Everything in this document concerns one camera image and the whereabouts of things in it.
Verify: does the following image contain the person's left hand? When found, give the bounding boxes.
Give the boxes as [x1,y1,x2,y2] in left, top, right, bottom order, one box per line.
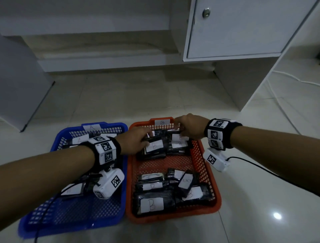
[114,126,153,156]

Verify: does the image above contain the person's right hand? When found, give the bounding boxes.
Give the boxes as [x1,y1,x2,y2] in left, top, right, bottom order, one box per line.
[174,114,210,141]

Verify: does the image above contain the orange plastic basket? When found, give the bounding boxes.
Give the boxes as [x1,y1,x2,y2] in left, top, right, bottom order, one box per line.
[125,117,222,224]

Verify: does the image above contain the blue plastic basket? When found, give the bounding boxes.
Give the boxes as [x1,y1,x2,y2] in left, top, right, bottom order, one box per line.
[18,122,128,240]

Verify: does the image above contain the person's left forearm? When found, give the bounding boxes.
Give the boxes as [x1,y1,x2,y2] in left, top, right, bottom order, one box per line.
[0,145,97,233]

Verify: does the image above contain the person's right forearm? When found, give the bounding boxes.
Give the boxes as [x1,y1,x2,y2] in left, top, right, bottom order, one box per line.
[231,126,320,197]

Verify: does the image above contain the white cabinet door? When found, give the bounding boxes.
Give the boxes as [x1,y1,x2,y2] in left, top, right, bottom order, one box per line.
[183,0,320,62]

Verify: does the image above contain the white desk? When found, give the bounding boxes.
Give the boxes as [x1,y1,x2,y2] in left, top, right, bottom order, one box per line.
[0,0,320,133]

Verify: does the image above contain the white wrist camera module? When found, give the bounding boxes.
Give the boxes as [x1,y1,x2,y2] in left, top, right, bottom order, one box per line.
[203,148,230,173]
[93,168,125,200]

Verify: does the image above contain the black camera cable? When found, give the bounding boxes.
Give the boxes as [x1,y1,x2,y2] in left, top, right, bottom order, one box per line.
[226,157,320,198]
[34,195,57,243]

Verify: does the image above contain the white cable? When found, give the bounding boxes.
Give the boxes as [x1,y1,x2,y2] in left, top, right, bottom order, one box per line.
[272,70,320,87]

